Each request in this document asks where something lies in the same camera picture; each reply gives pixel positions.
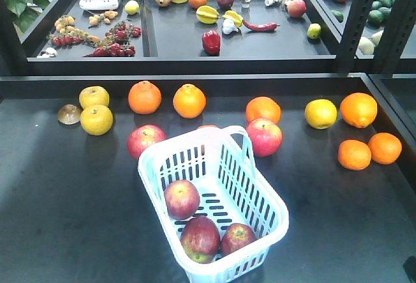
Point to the light blue plastic basket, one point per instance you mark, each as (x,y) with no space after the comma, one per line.
(221,165)

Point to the small orange tangerine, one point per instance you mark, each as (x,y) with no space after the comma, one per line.
(207,126)

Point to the bumpy orange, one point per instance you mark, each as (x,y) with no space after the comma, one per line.
(189,101)
(144,98)

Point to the orange centre back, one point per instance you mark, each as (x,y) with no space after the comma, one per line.
(263,107)

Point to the pink red apple right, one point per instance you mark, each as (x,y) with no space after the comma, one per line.
(265,135)

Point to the pink red apple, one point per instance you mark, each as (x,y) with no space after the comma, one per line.
(143,137)
(265,135)

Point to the pink red apple left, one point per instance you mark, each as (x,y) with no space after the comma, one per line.
(143,137)

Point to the bumpy orange left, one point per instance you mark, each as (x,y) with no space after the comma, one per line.
(144,98)

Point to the red bell pepper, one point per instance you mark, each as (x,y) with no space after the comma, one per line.
(211,42)

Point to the white garlic bulb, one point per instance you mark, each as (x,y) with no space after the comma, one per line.
(229,27)

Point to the yellow pear front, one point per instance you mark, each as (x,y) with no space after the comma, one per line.
(96,119)

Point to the yellow pear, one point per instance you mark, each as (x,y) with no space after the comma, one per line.
(94,95)
(96,119)

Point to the yellow orange fruit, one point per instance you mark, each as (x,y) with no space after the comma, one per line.
(320,113)

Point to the red chili pepper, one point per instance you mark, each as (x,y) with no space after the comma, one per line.
(261,28)

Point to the yellow pear back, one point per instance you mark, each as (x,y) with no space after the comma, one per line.
(94,95)

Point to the black wooden produce stand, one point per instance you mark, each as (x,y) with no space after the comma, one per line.
(73,208)

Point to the brown kiwi half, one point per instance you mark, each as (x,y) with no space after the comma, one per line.
(69,114)

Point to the small orange right pair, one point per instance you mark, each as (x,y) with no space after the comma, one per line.
(354,154)

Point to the orange with navel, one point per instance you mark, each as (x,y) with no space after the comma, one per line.
(359,109)

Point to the small orange far right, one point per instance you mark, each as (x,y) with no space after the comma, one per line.
(385,148)

